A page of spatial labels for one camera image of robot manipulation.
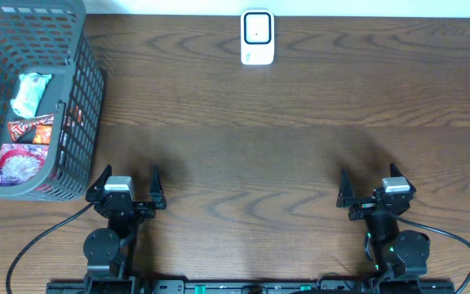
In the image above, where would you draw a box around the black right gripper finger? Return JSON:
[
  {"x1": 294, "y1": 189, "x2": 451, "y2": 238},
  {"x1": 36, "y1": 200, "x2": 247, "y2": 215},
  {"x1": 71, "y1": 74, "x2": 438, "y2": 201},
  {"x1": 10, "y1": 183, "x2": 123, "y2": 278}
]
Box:
[
  {"x1": 389, "y1": 163, "x2": 410, "y2": 184},
  {"x1": 336, "y1": 169, "x2": 355, "y2": 208}
]

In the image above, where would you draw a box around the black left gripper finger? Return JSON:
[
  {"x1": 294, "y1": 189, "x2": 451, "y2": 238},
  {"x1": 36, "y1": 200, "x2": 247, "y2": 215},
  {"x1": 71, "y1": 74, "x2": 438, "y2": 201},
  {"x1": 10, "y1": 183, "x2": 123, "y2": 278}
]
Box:
[
  {"x1": 149, "y1": 167, "x2": 167, "y2": 210},
  {"x1": 85, "y1": 165, "x2": 112, "y2": 203}
]

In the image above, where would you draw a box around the red purple rice packet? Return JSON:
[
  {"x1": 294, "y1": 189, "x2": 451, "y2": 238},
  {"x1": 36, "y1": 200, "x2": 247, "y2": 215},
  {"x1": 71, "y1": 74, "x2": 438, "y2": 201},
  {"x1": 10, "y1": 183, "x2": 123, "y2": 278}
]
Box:
[{"x1": 0, "y1": 144, "x2": 49, "y2": 186}]

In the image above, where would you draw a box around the orange chocolate bar wrapper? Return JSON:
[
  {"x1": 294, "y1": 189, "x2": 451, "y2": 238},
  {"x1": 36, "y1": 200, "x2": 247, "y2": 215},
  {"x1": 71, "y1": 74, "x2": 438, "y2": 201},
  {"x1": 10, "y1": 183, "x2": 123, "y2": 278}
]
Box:
[{"x1": 7, "y1": 114, "x2": 55, "y2": 142}]

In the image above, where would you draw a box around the teal snack packet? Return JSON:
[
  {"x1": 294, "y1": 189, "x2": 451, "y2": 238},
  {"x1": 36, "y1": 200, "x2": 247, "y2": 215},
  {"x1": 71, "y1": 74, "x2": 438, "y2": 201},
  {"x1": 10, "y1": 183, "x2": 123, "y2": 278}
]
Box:
[{"x1": 11, "y1": 73, "x2": 52, "y2": 118}]

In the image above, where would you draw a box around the small orange box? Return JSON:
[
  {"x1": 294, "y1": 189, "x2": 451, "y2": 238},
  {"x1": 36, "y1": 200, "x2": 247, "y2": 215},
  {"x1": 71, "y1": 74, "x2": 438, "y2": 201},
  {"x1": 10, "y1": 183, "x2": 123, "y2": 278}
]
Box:
[{"x1": 33, "y1": 125, "x2": 52, "y2": 145}]

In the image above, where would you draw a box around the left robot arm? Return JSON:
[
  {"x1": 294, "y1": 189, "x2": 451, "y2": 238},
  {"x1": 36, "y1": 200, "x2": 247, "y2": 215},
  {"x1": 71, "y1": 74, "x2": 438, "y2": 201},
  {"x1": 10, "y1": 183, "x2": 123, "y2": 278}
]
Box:
[{"x1": 83, "y1": 166, "x2": 166, "y2": 294}]

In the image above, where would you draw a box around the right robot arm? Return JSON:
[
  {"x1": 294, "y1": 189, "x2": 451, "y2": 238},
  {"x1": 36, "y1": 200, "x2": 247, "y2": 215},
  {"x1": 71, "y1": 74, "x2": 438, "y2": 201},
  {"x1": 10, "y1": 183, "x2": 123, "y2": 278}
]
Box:
[{"x1": 336, "y1": 163, "x2": 430, "y2": 293}]

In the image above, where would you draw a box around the grey plastic mesh basket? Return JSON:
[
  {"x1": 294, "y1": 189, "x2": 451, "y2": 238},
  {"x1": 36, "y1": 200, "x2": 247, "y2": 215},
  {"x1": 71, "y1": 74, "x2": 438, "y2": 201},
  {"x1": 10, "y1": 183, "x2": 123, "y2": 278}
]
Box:
[{"x1": 0, "y1": 0, "x2": 105, "y2": 202}]

